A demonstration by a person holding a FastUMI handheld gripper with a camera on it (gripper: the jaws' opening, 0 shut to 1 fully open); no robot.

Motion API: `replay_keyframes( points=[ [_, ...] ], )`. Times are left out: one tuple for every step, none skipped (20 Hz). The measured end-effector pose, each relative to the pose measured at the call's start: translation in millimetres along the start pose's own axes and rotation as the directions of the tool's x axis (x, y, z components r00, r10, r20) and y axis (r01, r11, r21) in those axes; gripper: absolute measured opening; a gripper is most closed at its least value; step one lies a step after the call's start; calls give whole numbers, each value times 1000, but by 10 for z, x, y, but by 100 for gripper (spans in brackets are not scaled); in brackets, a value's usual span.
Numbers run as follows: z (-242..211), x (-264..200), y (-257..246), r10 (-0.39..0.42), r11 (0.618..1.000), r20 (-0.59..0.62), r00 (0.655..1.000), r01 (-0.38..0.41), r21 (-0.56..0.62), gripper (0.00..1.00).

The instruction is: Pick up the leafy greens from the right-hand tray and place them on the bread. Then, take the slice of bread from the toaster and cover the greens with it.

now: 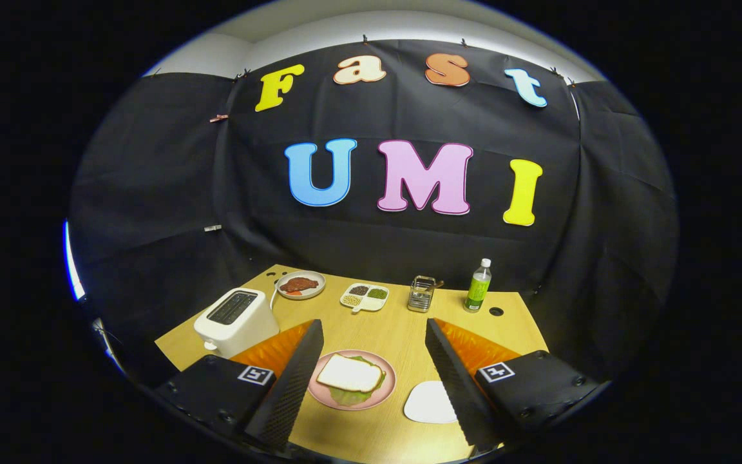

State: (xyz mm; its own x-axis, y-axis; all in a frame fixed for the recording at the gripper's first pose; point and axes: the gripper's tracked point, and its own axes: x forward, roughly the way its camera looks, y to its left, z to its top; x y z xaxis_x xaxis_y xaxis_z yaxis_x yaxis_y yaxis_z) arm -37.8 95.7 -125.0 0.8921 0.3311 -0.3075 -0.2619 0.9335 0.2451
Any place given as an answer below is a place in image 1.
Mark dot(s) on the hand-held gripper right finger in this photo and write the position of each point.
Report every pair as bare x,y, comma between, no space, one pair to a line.
461,393

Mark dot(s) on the black backdrop cloth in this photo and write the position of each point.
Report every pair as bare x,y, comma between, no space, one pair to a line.
358,238

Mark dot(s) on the white round plate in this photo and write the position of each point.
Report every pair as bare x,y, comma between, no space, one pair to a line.
310,295

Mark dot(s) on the white square plate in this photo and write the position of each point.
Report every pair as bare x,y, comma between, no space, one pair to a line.
429,403

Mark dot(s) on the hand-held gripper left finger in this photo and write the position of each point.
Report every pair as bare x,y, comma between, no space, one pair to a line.
287,393

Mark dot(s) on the white toaster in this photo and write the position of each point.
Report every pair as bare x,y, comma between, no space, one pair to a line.
242,332

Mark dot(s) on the green label drink bottle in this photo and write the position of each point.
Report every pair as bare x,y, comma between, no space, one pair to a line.
477,290

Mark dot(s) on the red meat piece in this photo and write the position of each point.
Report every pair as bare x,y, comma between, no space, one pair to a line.
299,283

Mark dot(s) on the plain bread slice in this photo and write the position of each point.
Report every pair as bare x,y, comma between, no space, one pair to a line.
348,374

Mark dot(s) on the pink round plate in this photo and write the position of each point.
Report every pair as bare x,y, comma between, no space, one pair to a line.
389,381

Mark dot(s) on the green lettuce leaf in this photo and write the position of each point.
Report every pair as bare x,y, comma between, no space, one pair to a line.
351,397

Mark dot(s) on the white divided bean dish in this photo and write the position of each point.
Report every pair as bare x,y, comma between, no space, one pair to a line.
364,304

